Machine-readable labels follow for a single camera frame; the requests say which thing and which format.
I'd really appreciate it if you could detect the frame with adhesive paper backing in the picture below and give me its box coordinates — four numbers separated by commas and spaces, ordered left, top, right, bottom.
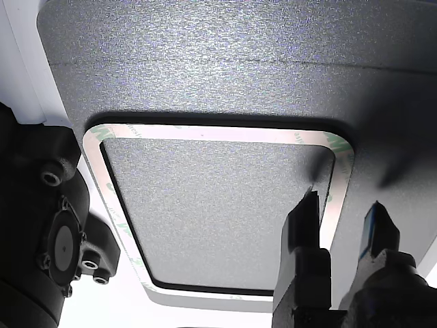
81, 122, 356, 314

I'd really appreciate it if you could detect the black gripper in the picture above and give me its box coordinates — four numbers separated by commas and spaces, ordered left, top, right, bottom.
272, 186, 437, 328

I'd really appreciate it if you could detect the white rail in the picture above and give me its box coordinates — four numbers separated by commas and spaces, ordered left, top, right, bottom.
0, 0, 48, 126

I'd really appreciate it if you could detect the gray textured mat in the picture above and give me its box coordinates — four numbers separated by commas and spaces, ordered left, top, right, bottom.
36, 0, 437, 315

